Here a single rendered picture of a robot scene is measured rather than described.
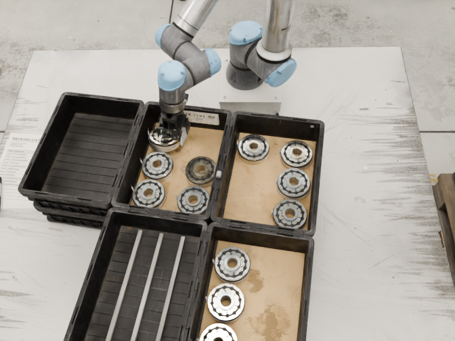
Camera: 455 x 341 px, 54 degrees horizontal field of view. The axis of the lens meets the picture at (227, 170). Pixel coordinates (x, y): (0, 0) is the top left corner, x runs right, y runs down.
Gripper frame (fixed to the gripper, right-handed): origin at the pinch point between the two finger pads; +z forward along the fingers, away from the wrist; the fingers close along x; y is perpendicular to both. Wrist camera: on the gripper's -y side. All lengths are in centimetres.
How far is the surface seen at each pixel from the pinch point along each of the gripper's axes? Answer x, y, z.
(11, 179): -58, 17, 25
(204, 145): 10.2, -0.3, 2.2
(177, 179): 4.4, 14.2, 3.2
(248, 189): 27.4, 14.2, -0.2
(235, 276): 28, 44, -3
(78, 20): -104, -143, 102
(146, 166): -6.5, 12.2, 1.9
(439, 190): 124, -38, 60
